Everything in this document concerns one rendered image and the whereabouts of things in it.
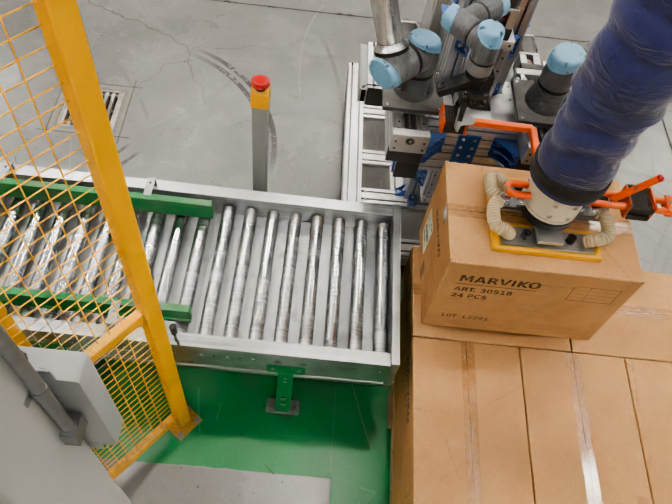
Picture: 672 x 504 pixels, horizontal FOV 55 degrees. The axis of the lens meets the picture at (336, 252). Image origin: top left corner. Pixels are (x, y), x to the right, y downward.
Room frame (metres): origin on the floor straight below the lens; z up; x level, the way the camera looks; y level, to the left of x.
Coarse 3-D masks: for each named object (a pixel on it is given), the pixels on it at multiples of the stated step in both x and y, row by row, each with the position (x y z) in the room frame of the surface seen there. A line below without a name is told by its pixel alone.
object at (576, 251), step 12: (516, 228) 1.23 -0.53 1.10; (528, 228) 1.24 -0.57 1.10; (492, 240) 1.17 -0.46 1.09; (504, 240) 1.17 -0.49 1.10; (516, 240) 1.18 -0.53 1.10; (528, 240) 1.19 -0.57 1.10; (564, 240) 1.22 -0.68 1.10; (576, 240) 1.23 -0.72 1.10; (516, 252) 1.15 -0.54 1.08; (528, 252) 1.15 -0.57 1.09; (540, 252) 1.16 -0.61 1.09; (552, 252) 1.17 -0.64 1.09; (564, 252) 1.17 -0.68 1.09; (576, 252) 1.18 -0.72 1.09; (588, 252) 1.19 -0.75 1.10; (600, 252) 1.20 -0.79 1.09
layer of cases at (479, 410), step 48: (432, 336) 1.10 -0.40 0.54; (480, 336) 1.14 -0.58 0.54; (528, 336) 1.17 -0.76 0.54; (624, 336) 1.25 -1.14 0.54; (432, 384) 0.92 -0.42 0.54; (480, 384) 0.95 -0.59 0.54; (528, 384) 0.98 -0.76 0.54; (576, 384) 1.02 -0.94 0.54; (624, 384) 1.05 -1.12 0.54; (432, 432) 0.74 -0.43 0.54; (480, 432) 0.78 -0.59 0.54; (528, 432) 0.81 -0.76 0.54; (576, 432) 0.84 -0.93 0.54; (624, 432) 0.87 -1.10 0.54; (432, 480) 0.59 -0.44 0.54; (480, 480) 0.62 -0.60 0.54; (528, 480) 0.64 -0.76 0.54; (576, 480) 0.67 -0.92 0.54; (624, 480) 0.70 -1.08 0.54
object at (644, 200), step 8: (632, 184) 1.37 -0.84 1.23; (640, 192) 1.35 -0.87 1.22; (648, 192) 1.36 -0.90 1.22; (624, 200) 1.32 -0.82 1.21; (632, 200) 1.32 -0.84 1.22; (640, 200) 1.32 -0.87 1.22; (648, 200) 1.33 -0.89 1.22; (632, 208) 1.28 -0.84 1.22; (640, 208) 1.28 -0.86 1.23; (648, 208) 1.30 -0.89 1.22; (656, 208) 1.29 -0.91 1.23; (624, 216) 1.28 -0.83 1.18; (632, 216) 1.28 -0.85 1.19; (640, 216) 1.28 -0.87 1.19; (648, 216) 1.29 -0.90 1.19
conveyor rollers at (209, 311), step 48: (0, 240) 1.17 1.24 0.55; (48, 240) 1.21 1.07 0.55; (240, 240) 1.37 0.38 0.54; (288, 240) 1.40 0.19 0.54; (336, 240) 1.44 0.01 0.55; (384, 240) 1.48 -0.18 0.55; (192, 288) 1.12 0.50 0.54; (240, 288) 1.15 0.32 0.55; (288, 288) 1.19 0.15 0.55; (336, 288) 1.23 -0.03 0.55; (384, 288) 1.26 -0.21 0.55; (336, 336) 1.03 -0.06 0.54; (384, 336) 1.07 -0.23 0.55
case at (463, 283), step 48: (480, 192) 1.37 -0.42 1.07; (432, 240) 1.29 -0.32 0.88; (480, 240) 1.18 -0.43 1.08; (624, 240) 1.28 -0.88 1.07; (432, 288) 1.11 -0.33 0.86; (480, 288) 1.09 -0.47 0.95; (528, 288) 1.10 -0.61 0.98; (576, 288) 1.11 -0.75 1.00; (624, 288) 1.13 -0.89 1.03; (576, 336) 1.12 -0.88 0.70
